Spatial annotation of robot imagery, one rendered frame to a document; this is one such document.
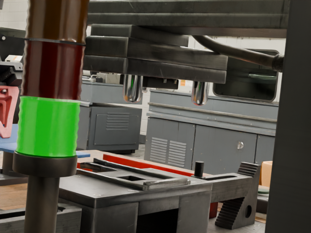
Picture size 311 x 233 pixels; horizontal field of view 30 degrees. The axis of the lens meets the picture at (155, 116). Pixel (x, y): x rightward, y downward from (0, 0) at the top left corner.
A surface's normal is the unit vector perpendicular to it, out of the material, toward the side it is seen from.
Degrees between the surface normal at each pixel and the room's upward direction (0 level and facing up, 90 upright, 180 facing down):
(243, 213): 90
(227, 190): 90
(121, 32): 90
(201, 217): 90
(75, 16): 104
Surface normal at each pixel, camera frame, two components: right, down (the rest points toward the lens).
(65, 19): 0.42, -0.14
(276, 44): -0.68, -0.02
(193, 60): 0.77, 0.11
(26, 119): -0.59, 0.24
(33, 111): -0.36, 0.27
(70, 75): 0.68, 0.36
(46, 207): 0.46, 0.11
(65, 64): 0.48, 0.34
